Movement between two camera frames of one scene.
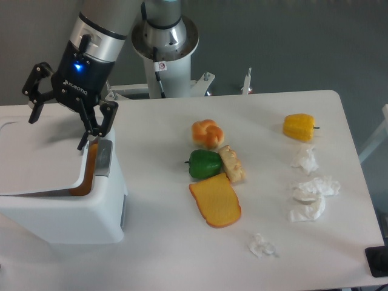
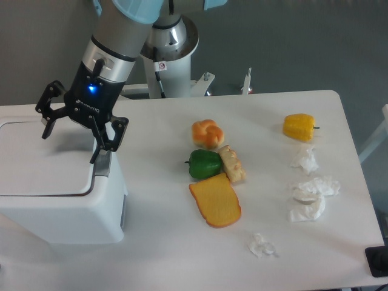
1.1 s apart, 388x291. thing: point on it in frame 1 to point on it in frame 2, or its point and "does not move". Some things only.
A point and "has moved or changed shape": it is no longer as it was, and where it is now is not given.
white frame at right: x=379 y=137 does not move
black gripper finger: x=90 y=117 to x=119 y=125
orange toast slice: x=217 y=200 does not move
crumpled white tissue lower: x=308 y=205 does not move
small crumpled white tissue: x=258 y=245 does not move
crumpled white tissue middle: x=321 y=185 does not move
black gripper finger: x=30 y=89 to x=54 y=89
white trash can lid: x=41 y=157 has moved or changed shape
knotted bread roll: x=206 y=133 does not move
